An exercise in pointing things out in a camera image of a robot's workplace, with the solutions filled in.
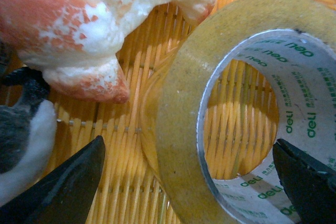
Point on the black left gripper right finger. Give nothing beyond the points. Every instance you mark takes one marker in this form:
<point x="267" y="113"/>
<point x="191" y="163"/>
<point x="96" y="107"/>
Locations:
<point x="308" y="183"/>

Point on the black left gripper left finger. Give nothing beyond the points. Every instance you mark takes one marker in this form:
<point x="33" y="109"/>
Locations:
<point x="63" y="196"/>

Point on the panda figurine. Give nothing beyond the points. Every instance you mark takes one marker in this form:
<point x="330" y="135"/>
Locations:
<point x="28" y="130"/>

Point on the toy croissant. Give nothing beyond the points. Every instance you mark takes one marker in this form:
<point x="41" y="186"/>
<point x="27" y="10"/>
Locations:
<point x="74" y="42"/>

